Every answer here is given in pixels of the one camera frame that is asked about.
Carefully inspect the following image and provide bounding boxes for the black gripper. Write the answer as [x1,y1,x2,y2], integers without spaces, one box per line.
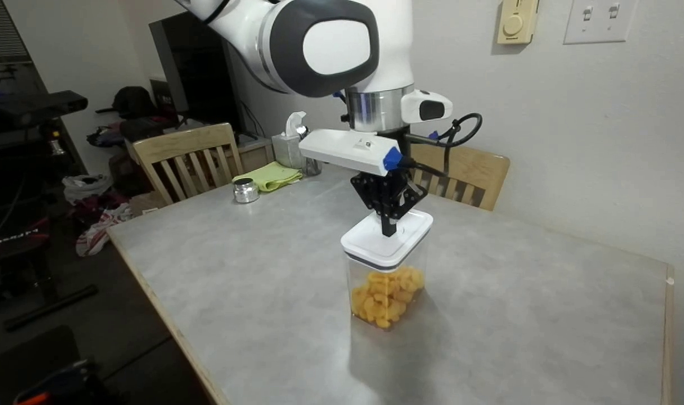
[352,153,427,236]

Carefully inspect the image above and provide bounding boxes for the white container lid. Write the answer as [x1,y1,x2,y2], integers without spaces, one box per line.
[339,209,434,269]

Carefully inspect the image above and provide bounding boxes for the clear plastic container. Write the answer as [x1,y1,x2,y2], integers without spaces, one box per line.
[342,231,427,389]

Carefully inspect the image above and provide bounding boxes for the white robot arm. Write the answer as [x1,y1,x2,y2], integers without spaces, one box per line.
[176,0,427,236]

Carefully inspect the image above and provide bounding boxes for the orange snack pieces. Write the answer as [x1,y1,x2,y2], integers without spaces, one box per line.
[352,266,426,328]

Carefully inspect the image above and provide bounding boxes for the metal pepper grinder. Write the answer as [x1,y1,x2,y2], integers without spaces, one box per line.
[303,158,323,175]

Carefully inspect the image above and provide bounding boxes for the wooden chair at far side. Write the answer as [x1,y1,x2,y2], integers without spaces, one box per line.
[411,143,512,211]

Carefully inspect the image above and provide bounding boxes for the wooden chair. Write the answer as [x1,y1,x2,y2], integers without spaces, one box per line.
[132,123,244,204]
[411,143,512,211]

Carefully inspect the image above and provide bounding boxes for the yellow-green cloth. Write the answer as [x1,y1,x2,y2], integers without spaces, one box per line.
[242,161,301,193]

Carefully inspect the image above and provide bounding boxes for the small metal cup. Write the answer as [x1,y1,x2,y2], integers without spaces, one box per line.
[231,177,258,204]

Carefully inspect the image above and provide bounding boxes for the wooden chair at left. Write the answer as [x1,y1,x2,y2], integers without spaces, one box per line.
[132,123,244,204]

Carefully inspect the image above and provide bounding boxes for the black monitor screen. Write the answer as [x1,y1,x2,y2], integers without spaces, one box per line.
[149,10,242,131]

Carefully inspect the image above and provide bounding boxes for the black exercise bench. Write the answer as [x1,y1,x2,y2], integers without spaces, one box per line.
[0,89,89,244]

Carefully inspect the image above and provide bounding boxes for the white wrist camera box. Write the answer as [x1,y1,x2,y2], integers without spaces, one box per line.
[299,127,402,177]

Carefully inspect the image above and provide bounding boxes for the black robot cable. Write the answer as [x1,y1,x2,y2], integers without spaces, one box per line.
[408,110,487,181]

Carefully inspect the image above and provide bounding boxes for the beige wall thermostat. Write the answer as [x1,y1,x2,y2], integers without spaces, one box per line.
[497,0,541,44]

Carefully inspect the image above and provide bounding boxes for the white wall switch plate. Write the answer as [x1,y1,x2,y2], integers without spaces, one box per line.
[564,0,640,44]

